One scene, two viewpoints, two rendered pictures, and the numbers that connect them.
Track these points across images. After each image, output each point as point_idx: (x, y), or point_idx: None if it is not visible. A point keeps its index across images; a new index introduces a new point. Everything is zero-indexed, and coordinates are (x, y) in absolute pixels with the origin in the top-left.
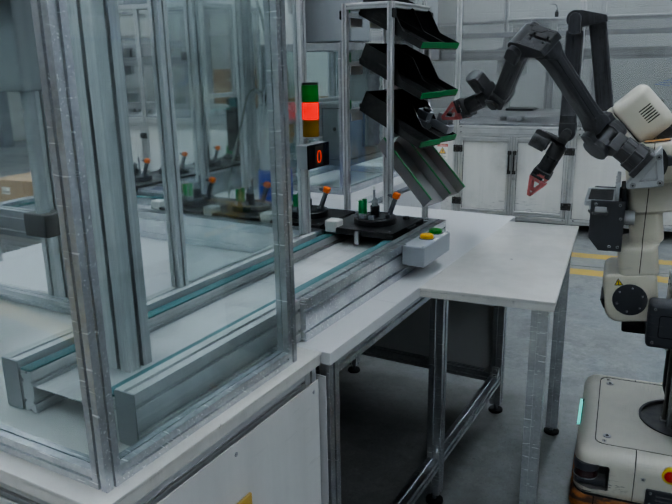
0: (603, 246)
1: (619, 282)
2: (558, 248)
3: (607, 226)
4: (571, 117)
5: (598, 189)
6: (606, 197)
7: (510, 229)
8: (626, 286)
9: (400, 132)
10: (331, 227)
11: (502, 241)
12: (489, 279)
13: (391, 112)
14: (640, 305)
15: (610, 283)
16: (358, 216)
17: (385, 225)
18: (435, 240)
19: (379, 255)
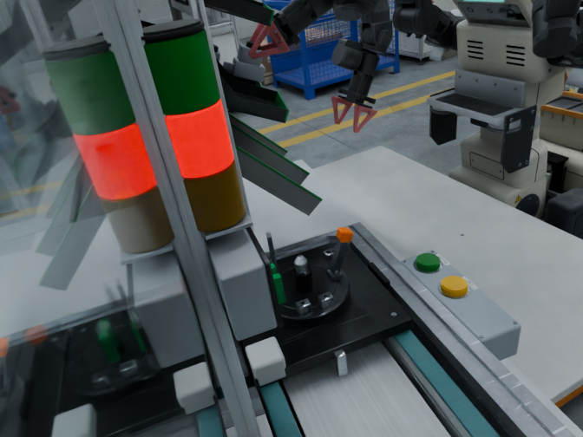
0: (514, 166)
1: (519, 198)
2: (448, 187)
3: (519, 142)
4: (386, 12)
5: (443, 98)
6: (491, 106)
7: (342, 181)
8: (525, 198)
9: (237, 103)
10: (273, 373)
11: (381, 206)
12: (546, 297)
13: (217, 68)
14: (534, 211)
15: (511, 203)
16: (280, 306)
17: (349, 298)
18: (476, 287)
19: (549, 421)
